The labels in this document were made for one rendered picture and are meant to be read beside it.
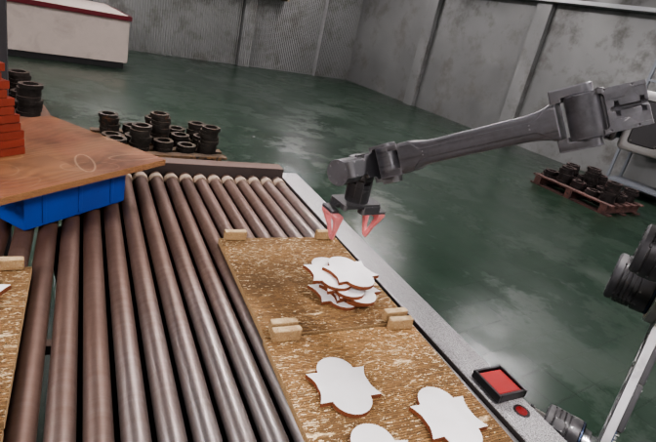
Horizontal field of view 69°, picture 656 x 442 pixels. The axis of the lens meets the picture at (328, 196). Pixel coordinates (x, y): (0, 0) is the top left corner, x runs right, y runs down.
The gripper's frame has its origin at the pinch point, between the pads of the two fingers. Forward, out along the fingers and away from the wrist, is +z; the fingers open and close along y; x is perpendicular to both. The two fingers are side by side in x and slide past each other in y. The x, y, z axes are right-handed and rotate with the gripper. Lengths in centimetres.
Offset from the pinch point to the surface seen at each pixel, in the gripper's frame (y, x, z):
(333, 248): -7.7, -15.2, 13.1
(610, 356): -230, -18, 112
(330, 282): 7.6, 7.3, 7.8
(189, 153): -60, -332, 96
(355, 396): 18.3, 35.5, 11.3
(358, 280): 1.3, 9.2, 7.0
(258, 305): 24.0, 5.8, 12.2
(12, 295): 68, -8, 11
